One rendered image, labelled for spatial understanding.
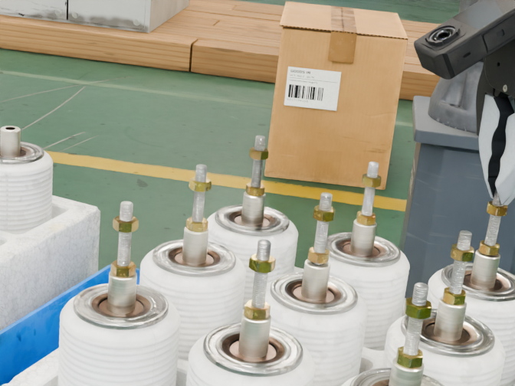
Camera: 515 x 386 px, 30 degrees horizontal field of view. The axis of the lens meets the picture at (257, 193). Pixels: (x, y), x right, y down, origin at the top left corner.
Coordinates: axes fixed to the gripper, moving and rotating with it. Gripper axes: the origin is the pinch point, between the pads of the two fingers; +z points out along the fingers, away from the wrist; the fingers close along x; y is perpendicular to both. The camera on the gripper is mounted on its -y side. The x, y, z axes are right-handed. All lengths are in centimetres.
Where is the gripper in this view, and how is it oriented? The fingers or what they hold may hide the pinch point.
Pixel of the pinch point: (494, 188)
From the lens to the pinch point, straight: 87.3
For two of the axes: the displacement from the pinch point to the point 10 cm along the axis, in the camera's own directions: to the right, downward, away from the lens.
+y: 9.4, -0.3, 3.5
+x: -3.3, -3.5, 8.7
